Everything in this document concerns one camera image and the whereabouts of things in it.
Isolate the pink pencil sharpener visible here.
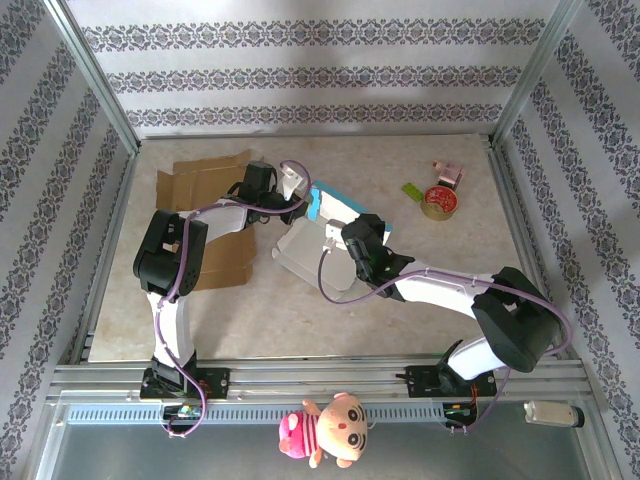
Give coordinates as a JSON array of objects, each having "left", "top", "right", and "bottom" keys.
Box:
[{"left": 432, "top": 159, "right": 467, "bottom": 191}]

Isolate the round red gold candy tin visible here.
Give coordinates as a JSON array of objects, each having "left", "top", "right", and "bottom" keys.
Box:
[{"left": 419, "top": 183, "right": 460, "bottom": 220}]

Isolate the aluminium frame cross rail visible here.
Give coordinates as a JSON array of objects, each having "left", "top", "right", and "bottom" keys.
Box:
[{"left": 47, "top": 357, "right": 596, "bottom": 401}]

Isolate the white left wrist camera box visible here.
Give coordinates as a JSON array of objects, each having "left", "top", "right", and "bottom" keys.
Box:
[{"left": 278, "top": 167, "right": 310, "bottom": 202}]

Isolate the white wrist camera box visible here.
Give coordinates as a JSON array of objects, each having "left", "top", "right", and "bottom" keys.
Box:
[
  {"left": 324, "top": 221, "right": 350, "bottom": 252},
  {"left": 278, "top": 167, "right": 310, "bottom": 202}
]

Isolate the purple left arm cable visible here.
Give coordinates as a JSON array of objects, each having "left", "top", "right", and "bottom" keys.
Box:
[{"left": 154, "top": 159, "right": 314, "bottom": 440}]

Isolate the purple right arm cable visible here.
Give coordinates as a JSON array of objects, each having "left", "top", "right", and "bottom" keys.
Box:
[{"left": 318, "top": 249, "right": 576, "bottom": 435}]

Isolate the clear bottle with black cap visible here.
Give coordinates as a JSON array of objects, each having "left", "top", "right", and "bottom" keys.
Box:
[{"left": 523, "top": 399, "right": 585, "bottom": 429}]

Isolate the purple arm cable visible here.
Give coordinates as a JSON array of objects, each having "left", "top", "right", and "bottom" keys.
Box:
[
  {"left": 318, "top": 249, "right": 576, "bottom": 435},
  {"left": 154, "top": 159, "right": 314, "bottom": 440}
]

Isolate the aluminium frame post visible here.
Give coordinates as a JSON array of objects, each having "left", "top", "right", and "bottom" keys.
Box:
[
  {"left": 42, "top": 0, "right": 141, "bottom": 154},
  {"left": 489, "top": 0, "right": 586, "bottom": 146}
]

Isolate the blue and white paper box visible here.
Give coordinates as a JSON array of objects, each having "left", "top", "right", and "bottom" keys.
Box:
[{"left": 272, "top": 182, "right": 394, "bottom": 301}]

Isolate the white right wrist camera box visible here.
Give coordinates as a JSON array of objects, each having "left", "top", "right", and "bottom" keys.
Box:
[{"left": 324, "top": 221, "right": 350, "bottom": 252}]

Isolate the grey slotted cable duct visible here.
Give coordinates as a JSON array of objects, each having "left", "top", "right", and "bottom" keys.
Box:
[{"left": 64, "top": 403, "right": 476, "bottom": 426}]

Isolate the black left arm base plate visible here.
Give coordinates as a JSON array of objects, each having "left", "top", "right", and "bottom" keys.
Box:
[{"left": 139, "top": 367, "right": 231, "bottom": 401}]

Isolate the pink plush doll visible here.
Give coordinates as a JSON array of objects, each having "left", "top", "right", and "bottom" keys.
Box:
[{"left": 277, "top": 392, "right": 370, "bottom": 470}]

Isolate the brown cardboard box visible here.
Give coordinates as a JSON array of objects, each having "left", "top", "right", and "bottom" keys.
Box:
[{"left": 155, "top": 148, "right": 259, "bottom": 292}]

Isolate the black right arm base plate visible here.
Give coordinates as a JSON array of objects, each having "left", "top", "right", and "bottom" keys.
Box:
[{"left": 405, "top": 363, "right": 496, "bottom": 400}]

